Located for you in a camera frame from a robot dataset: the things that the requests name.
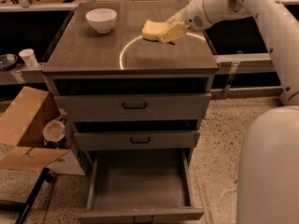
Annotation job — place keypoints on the open cardboard box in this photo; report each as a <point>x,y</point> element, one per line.
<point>21,128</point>

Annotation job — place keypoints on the top drawer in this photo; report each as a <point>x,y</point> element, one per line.
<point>133,107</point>

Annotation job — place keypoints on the black stand leg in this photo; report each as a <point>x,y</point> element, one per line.
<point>23,209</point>

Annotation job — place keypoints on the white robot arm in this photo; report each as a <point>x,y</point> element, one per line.
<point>268,170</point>

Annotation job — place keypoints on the white bowl in box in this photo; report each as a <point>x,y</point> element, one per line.
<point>54,131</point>

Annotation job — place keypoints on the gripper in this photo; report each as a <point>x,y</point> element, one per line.
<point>193,17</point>

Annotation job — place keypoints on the white ceramic bowl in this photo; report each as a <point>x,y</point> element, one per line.
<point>102,20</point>

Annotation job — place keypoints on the middle drawer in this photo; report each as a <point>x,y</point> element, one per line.
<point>136,140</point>

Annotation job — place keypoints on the yellow sponge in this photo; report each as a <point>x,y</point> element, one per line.
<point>152,29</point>

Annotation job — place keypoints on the drawer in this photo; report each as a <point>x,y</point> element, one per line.
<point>133,107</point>
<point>140,187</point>
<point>136,140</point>

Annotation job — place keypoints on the dark round dish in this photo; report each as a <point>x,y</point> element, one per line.
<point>8,62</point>

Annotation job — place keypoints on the grey drawer cabinet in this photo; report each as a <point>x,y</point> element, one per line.
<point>121,62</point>

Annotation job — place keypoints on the white paper cup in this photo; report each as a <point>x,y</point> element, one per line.
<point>28,56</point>

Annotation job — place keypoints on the bottom drawer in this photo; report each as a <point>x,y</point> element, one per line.
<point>140,187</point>

